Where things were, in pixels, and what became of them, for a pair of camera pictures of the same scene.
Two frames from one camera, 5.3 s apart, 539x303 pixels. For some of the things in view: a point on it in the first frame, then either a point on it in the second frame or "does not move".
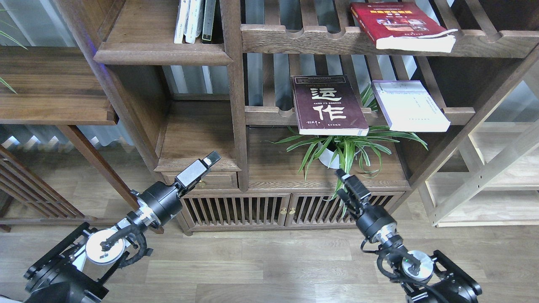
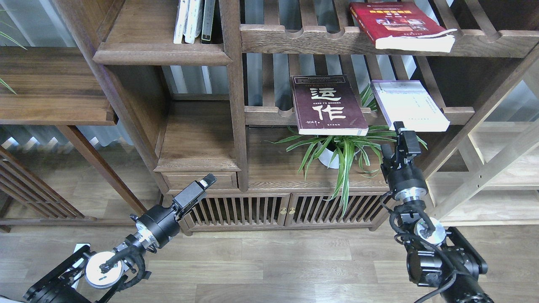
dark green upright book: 209,6 does not move
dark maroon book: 328,104 does not move
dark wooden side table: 57,86 does not move
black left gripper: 164,200 → 159,222
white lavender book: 409,107 does not move
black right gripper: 373,221 → 405,180
